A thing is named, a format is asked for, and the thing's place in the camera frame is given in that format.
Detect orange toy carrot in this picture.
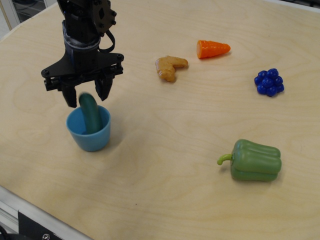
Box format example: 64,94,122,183
196,40,231,59

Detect black corner bracket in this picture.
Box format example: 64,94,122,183
18,212,62,240

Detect blue toy grape bunch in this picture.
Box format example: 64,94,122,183
254,68,285,97

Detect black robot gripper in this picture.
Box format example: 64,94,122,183
41,41,124,108

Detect light blue plastic cup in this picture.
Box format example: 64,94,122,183
66,105,111,152

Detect green toy bell pepper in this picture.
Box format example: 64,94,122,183
217,139,282,182

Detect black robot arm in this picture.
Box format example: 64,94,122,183
41,0,124,108

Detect dark green toy cucumber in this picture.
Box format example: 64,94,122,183
79,92,103,134

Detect aluminium table frame rail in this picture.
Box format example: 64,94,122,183
0,187,90,240

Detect tan toy chicken piece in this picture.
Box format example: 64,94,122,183
155,55,189,82

